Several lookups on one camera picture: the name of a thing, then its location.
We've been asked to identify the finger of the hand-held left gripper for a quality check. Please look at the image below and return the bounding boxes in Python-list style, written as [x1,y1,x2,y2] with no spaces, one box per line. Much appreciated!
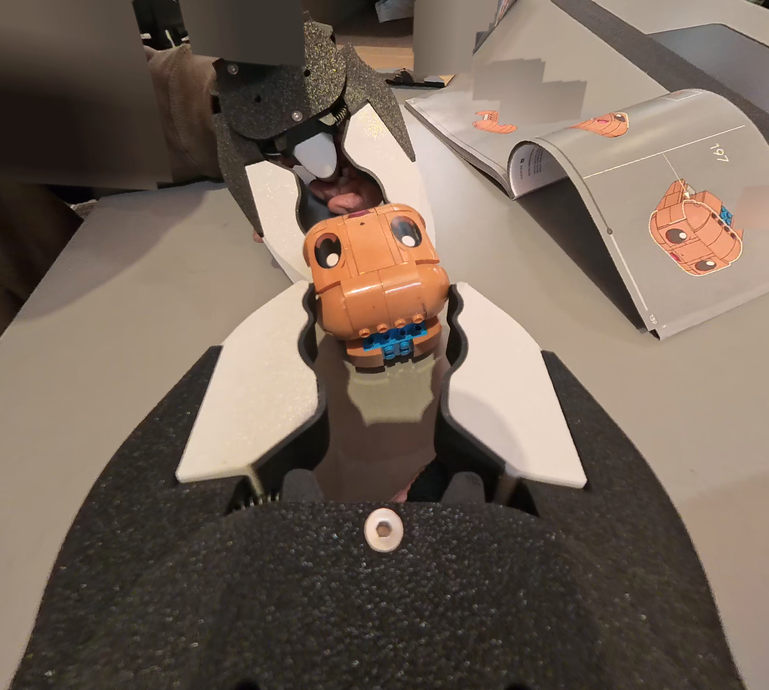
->
[339,103,437,244]
[245,160,314,283]

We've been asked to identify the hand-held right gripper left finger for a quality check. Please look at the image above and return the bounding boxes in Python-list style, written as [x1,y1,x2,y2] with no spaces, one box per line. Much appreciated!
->
[175,281,329,484]

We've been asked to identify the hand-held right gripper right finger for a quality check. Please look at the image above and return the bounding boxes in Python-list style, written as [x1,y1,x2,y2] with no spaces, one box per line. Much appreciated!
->
[439,283,588,489]

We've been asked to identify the brown lego head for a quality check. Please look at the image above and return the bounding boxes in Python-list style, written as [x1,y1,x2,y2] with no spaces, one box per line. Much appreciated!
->
[302,203,451,372]

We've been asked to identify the grey instruction booklet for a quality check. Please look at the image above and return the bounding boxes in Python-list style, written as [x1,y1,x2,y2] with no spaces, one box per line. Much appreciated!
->
[404,89,769,341]

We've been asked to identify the person's left forearm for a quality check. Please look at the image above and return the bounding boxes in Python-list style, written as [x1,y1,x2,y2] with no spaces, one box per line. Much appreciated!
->
[146,46,227,184]

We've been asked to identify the person's left hand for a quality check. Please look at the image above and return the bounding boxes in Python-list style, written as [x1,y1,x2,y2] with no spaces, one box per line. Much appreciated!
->
[304,166,389,217]

